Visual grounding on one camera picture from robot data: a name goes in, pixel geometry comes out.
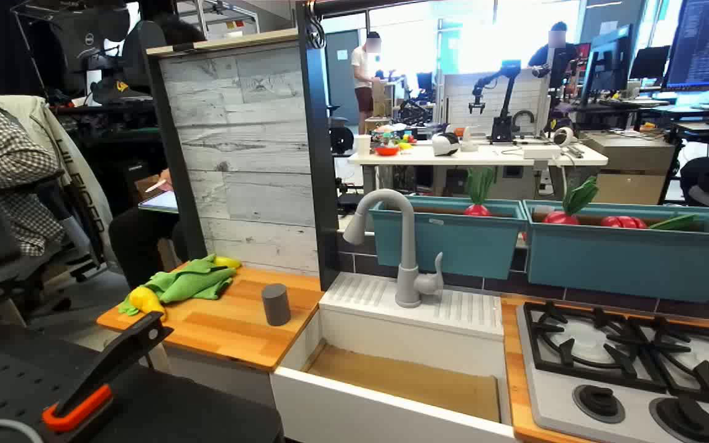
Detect grey cylinder object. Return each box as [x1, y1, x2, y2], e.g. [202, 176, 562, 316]
[258, 283, 293, 326]

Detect grey toy faucet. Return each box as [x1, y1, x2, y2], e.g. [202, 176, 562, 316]
[343, 187, 449, 310]

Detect small teal planter box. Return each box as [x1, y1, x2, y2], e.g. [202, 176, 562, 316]
[368, 195, 529, 283]

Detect white toy sink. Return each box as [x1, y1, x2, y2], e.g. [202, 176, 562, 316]
[272, 271, 518, 443]

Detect white kettle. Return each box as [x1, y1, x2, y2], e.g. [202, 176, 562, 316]
[429, 131, 461, 160]

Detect red radish toy upright leaves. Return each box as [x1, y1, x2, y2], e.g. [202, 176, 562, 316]
[461, 167, 503, 222]

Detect grey wood backsplash panel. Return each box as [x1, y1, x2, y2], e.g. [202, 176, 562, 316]
[155, 38, 320, 278]

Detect white work table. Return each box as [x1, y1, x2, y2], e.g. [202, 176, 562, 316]
[348, 135, 612, 199]

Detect small yellow plush piece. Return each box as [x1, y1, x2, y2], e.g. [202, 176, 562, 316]
[213, 254, 244, 272]

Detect standing person white shirt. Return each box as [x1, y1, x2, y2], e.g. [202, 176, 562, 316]
[349, 30, 384, 118]

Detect wooden counter board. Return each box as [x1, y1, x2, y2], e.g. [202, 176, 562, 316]
[95, 266, 326, 373]

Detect green cloth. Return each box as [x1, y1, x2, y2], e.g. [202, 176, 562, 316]
[118, 254, 244, 316]

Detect white cabinet base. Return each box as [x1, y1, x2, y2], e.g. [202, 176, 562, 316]
[160, 340, 281, 409]

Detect wooden stove counter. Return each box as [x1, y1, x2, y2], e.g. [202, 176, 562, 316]
[498, 292, 709, 443]

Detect red radish toy slanted leaf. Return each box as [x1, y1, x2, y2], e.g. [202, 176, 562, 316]
[540, 175, 602, 228]

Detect seated person dark hair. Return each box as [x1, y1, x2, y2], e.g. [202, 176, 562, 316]
[527, 19, 592, 94]

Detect red tomato toy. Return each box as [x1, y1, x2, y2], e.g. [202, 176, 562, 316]
[598, 214, 650, 230]

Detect long teal planter box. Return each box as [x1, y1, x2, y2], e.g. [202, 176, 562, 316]
[523, 197, 709, 304]

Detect person in black top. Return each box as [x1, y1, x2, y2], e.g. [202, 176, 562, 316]
[118, 0, 209, 94]

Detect beige cabinet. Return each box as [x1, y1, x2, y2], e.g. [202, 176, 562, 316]
[578, 128, 678, 207]

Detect black orange clamp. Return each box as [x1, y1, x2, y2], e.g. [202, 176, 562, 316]
[41, 310, 176, 438]

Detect small black monitor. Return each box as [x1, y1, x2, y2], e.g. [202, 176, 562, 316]
[581, 22, 637, 106]

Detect beige jacket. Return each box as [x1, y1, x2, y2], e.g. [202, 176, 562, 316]
[0, 94, 117, 249]

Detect toy gas stove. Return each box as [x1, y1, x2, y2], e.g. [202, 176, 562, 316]
[518, 297, 709, 443]

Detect green vegetable toy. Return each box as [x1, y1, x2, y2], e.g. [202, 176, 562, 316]
[649, 211, 706, 233]

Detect dark Dell monitor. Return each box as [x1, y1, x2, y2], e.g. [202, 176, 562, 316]
[10, 3, 133, 103]

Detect thick black frame post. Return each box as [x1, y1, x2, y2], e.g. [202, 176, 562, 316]
[293, 0, 343, 292]

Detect grey cable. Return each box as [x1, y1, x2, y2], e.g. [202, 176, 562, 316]
[0, 416, 48, 443]

